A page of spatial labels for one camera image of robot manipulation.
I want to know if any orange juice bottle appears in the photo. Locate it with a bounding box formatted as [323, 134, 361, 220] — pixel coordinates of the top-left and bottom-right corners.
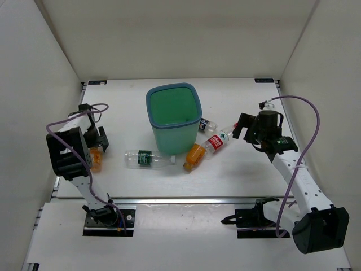
[90, 147, 102, 173]
[183, 143, 206, 172]

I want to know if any clear bottle green label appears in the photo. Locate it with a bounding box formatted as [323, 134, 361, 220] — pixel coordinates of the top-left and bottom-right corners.
[124, 150, 176, 169]

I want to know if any clear bottle red label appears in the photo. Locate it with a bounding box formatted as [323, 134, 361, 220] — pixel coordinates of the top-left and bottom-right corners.
[201, 124, 237, 159]

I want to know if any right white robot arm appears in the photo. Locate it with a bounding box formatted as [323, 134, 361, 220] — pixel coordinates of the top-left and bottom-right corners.
[233, 110, 349, 254]

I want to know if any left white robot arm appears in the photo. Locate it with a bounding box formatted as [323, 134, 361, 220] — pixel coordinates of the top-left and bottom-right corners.
[46, 103, 125, 228]

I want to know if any green plastic bin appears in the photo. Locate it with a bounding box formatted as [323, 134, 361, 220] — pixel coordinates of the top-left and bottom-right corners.
[146, 82, 202, 155]

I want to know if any small bottle blue label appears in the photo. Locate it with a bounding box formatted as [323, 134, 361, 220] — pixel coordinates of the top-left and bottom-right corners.
[199, 118, 218, 134]

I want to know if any black label plate right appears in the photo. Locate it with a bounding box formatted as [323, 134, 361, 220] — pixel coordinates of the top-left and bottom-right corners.
[254, 78, 275, 84]

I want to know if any black label plate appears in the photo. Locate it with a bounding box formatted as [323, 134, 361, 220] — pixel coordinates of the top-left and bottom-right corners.
[254, 78, 275, 84]
[87, 80, 107, 85]

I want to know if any black label plate left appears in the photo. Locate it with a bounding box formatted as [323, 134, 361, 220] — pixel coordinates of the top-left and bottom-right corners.
[87, 80, 107, 85]

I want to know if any aluminium table edge rail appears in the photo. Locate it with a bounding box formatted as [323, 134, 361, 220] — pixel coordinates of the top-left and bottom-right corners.
[50, 196, 297, 206]

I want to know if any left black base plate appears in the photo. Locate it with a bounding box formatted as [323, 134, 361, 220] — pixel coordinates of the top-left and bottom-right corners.
[82, 205, 136, 237]

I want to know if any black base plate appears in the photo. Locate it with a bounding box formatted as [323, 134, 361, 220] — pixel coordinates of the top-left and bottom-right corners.
[221, 197, 279, 239]
[82, 205, 136, 237]

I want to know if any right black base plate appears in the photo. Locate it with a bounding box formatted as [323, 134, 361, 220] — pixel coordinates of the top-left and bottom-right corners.
[221, 197, 279, 239]

